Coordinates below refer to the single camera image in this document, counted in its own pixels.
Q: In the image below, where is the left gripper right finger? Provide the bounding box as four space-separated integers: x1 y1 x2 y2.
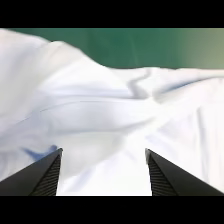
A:
145 148 224 197

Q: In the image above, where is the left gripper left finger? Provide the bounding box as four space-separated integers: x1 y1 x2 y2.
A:
0 147 64 197

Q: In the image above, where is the white shirt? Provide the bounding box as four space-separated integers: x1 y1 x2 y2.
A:
0 28 224 197

